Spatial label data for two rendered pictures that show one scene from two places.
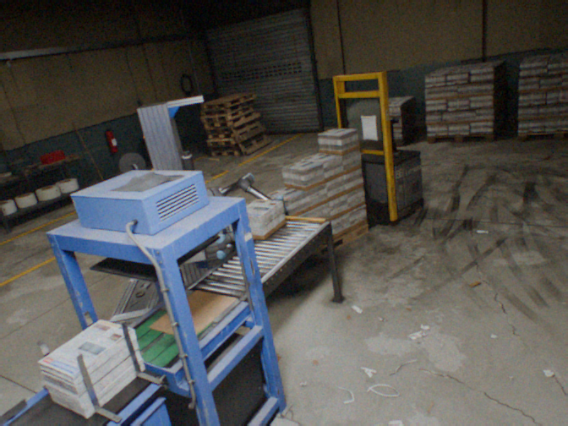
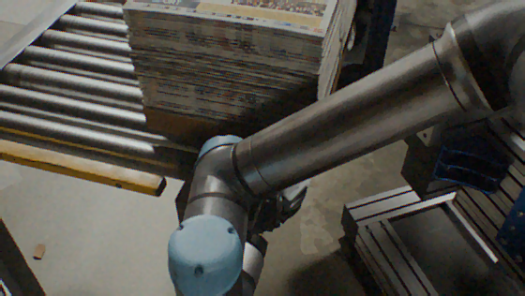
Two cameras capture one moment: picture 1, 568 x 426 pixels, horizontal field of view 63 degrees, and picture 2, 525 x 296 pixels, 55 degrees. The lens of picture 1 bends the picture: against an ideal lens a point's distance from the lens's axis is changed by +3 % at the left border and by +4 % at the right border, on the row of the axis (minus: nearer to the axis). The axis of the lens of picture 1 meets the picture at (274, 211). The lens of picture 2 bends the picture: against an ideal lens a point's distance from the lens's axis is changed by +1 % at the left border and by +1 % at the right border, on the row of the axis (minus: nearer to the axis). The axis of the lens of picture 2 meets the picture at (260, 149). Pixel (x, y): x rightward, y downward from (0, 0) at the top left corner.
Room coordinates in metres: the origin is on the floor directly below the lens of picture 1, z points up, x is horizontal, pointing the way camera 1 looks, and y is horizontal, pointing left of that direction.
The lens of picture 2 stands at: (4.50, -0.12, 1.38)
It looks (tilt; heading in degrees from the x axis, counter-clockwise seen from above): 45 degrees down; 160
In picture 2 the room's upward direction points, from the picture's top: straight up
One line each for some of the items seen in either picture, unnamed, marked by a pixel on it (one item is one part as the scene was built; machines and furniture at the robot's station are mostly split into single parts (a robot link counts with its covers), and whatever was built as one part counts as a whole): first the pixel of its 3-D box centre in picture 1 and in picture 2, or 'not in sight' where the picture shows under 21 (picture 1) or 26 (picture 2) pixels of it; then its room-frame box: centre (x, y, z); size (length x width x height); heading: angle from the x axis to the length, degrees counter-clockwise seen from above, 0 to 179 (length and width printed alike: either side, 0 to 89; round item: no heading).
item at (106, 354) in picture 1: (94, 365); not in sight; (2.05, 1.08, 0.93); 0.38 x 0.30 x 0.26; 144
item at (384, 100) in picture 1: (386, 150); not in sight; (5.12, -1.43, 0.97); 0.09 x 0.09 x 1.75; 34
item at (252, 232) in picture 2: not in sight; (251, 214); (4.08, 0.01, 0.81); 0.12 x 0.08 x 0.09; 143
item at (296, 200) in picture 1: (301, 222); not in sight; (4.74, -0.28, 0.42); 1.17 x 0.39 x 0.83; 124
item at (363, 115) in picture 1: (363, 123); not in sight; (5.40, -1.26, 1.28); 0.57 x 0.01 x 0.65; 34
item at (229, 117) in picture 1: (232, 124); not in sight; (11.51, 0.64, 0.65); 1.33 x 0.94 x 1.30; 148
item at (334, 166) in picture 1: (322, 167); not in sight; (4.98, -0.63, 0.95); 0.38 x 0.29 x 0.23; 35
